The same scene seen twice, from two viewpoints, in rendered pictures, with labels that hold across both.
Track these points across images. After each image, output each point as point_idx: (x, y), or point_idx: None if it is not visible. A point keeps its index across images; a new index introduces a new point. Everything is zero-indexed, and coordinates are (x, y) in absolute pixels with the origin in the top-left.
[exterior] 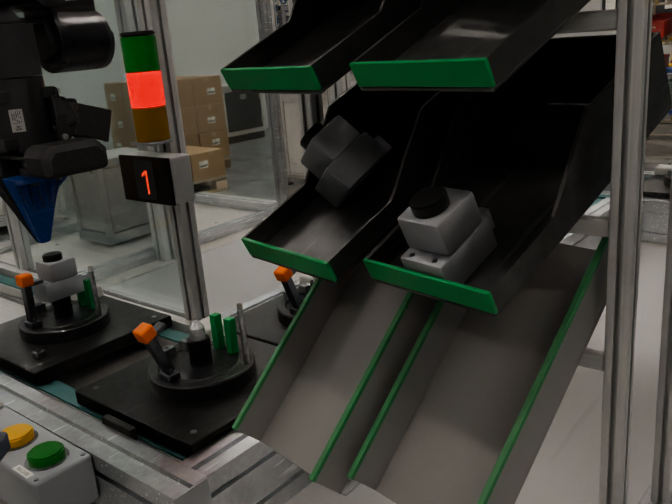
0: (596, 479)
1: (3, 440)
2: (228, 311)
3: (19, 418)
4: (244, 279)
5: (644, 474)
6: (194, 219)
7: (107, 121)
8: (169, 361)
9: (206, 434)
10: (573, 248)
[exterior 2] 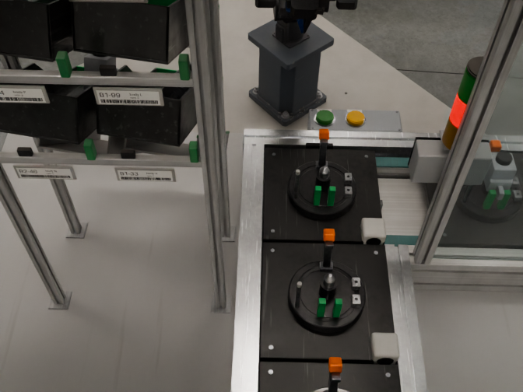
0: (96, 302)
1: (283, 63)
2: (411, 277)
3: (377, 129)
4: None
5: (71, 319)
6: (433, 211)
7: (290, 8)
8: (319, 158)
9: (265, 155)
10: (64, 149)
